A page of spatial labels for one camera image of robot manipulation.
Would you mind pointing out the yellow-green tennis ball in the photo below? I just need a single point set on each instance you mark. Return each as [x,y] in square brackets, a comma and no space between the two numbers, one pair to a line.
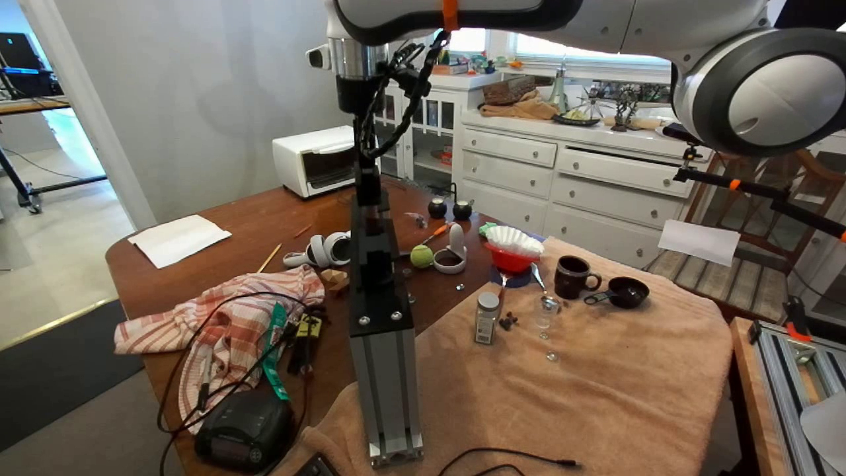
[422,257]

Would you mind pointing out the black round shaker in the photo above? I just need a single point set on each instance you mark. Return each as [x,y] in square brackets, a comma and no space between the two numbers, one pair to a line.
[462,210]
[437,210]

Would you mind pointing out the aluminium rack with black plate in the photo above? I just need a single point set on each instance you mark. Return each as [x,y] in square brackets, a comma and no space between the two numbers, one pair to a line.
[384,386]

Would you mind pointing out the green crumpled paper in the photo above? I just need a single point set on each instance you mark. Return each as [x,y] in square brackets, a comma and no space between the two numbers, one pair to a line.
[485,229]

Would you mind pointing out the black monitor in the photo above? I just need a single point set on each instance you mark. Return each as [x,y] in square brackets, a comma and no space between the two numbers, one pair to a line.
[21,53]

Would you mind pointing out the small clear glass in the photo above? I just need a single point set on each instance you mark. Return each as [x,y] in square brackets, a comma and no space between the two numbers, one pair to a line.
[549,319]

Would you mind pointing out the small white bottle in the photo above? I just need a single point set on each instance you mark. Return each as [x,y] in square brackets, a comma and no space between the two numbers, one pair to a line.
[456,236]

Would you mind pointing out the red striped cloth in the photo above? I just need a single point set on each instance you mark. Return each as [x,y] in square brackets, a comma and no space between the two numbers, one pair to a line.
[220,319]

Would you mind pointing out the small clear plastic bag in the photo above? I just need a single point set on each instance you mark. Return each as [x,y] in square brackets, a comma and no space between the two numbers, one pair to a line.
[414,218]

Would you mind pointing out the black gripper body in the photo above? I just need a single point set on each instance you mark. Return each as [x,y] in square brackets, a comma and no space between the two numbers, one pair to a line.
[361,95]

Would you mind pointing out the white paper sheet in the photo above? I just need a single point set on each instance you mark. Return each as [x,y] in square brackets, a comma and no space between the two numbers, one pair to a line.
[180,238]

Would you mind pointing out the black measuring cup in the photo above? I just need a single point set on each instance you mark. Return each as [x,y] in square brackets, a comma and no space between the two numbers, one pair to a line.
[628,291]

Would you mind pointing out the black and yellow tool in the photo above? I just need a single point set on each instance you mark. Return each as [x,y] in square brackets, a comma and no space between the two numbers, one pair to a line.
[307,339]

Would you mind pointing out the blue bowl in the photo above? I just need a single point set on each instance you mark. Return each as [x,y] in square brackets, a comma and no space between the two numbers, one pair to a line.
[512,279]

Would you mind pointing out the metal spoon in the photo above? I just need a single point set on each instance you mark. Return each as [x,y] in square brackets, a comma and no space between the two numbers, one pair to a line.
[541,282]

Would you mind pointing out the white glass-door cabinet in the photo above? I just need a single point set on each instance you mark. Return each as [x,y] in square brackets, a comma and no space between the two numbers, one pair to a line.
[433,134]

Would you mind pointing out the glass bottle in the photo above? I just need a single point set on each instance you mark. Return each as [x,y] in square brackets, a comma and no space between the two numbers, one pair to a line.
[559,87]

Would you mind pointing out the wooden chair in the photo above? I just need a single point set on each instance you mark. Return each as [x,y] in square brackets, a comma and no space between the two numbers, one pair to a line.
[768,265]

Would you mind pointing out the glass spice jar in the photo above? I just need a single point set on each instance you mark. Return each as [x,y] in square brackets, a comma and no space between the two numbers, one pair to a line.
[485,319]

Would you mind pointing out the red bowl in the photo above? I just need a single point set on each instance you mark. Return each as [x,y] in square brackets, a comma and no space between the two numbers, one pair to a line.
[509,262]

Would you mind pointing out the yellow pencil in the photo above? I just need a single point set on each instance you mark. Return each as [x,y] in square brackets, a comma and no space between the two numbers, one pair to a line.
[271,257]

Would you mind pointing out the dark floor rug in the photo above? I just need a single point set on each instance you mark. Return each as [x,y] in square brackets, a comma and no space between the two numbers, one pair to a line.
[62,378]

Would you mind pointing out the dark metal figurine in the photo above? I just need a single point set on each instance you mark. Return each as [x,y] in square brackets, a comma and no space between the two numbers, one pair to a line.
[626,107]

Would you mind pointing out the small dark clip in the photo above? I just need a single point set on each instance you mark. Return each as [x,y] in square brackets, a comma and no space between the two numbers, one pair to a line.
[509,321]

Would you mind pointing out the black metal stand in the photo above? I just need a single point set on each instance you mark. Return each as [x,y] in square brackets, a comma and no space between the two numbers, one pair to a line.
[28,188]

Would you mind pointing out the black radio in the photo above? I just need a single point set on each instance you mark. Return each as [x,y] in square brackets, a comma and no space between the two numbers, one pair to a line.
[245,431]

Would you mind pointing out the white toaster oven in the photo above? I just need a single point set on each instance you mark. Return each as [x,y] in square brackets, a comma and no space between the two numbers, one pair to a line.
[322,159]

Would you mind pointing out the white paper note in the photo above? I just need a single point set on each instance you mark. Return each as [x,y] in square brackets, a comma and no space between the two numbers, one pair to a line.
[698,242]

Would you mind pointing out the beige towel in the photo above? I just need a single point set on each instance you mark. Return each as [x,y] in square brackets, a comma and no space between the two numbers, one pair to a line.
[573,397]

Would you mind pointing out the wooden base board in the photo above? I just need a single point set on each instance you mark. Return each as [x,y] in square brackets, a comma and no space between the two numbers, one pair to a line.
[750,397]

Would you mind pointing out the black boom with orange clamps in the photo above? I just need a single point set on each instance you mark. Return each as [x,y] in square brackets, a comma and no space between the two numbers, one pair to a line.
[768,191]

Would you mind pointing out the black camera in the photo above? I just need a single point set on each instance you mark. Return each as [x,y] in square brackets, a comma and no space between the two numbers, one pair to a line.
[697,136]

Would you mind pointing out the black flat device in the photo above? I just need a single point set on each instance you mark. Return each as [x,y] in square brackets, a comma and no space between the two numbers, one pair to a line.
[318,466]

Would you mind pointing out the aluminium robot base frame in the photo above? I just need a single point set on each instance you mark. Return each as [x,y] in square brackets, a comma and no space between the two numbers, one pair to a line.
[797,370]

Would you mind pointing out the white drawer cabinet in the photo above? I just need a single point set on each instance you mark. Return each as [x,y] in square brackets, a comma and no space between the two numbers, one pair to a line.
[573,187]

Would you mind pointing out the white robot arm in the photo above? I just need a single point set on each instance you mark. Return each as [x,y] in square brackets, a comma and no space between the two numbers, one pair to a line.
[616,23]

